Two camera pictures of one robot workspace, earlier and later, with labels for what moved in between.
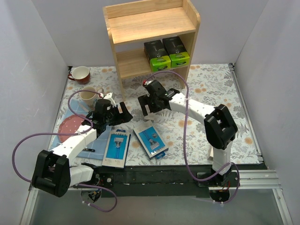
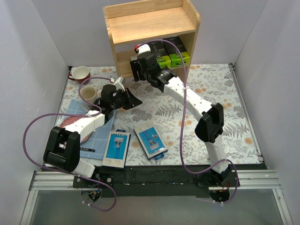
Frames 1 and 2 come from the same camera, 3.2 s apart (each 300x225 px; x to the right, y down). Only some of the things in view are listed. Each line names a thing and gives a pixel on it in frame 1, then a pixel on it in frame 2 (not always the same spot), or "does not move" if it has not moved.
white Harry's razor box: (147, 109) -> (133, 57)
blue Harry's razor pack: (116, 148) does not move
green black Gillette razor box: (178, 54) does not move
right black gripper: (147, 105) -> (136, 70)
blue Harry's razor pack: (151, 140) does not move
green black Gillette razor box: (157, 55) does not move
